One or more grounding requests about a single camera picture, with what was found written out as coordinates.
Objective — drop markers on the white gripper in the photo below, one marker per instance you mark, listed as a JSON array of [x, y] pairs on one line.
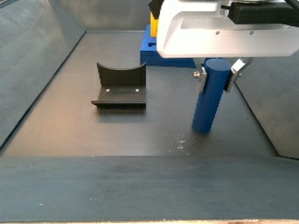
[[195, 30]]

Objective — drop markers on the blue round cylinder peg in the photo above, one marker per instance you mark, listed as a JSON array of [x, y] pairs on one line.
[[208, 100]]

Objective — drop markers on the yellow slotted peg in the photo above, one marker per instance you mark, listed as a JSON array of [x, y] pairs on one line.
[[154, 25]]

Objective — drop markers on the black curved holder stand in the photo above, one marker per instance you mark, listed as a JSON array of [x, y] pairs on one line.
[[122, 87]]

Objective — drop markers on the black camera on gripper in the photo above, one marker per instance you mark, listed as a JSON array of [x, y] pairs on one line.
[[263, 12]]

